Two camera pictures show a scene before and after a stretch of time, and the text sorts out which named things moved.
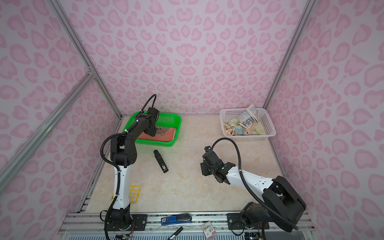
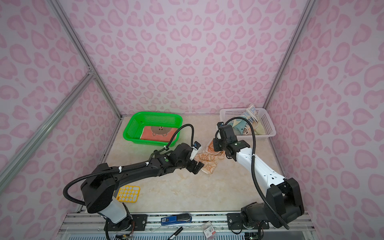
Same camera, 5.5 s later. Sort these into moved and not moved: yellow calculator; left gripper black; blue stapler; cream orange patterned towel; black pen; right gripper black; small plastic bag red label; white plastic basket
Moved: cream orange patterned towel; right gripper black; left gripper black
Not moved: small plastic bag red label; white plastic basket; yellow calculator; blue stapler; black pen
